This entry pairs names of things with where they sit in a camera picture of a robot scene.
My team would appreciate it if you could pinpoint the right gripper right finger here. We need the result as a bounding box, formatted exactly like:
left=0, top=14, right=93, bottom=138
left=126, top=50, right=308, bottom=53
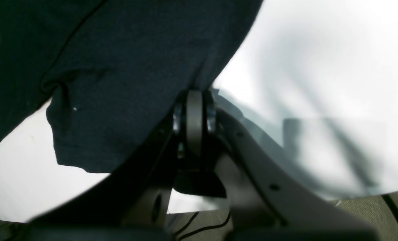
left=206, top=102, right=377, bottom=235

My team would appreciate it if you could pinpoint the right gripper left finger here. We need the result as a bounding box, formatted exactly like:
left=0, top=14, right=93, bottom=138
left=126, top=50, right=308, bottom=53
left=29, top=111, right=185, bottom=231

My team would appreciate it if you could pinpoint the black T-shirt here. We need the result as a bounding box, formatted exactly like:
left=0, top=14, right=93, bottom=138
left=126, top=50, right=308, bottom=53
left=0, top=0, right=262, bottom=173

